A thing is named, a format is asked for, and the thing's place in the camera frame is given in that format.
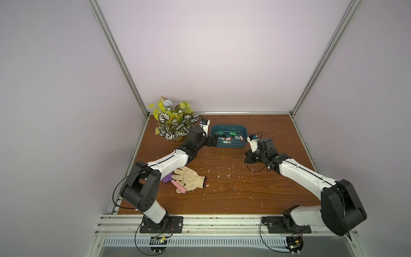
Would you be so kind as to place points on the electronics board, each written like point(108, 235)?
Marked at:
point(294, 243)
point(158, 245)

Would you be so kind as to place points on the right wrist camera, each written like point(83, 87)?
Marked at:
point(253, 142)

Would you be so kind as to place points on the left electronics board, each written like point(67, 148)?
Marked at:
point(158, 245)

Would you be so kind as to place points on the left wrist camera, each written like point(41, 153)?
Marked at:
point(204, 124)

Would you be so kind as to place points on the right electronics board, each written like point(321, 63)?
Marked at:
point(294, 243)

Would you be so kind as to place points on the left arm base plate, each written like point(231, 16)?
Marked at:
point(170, 224)

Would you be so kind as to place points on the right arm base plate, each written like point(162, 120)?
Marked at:
point(282, 224)

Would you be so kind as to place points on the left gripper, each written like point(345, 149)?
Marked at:
point(214, 140)

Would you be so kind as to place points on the artificial potted plant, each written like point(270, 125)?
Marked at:
point(173, 122)

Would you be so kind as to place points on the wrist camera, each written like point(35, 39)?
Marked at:
point(253, 142)
point(204, 124)

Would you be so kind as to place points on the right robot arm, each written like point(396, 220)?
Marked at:
point(341, 209)

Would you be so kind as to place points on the aluminium front rail frame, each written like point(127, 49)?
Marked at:
point(217, 235)

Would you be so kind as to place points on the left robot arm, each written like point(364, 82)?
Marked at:
point(141, 186)

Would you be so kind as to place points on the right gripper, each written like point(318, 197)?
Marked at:
point(252, 153)

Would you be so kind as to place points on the purple pink garden trowel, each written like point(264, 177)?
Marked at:
point(168, 178)

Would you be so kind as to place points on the beige work glove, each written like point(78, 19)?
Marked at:
point(189, 179)

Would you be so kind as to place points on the teal plastic storage box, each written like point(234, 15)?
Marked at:
point(230, 135)

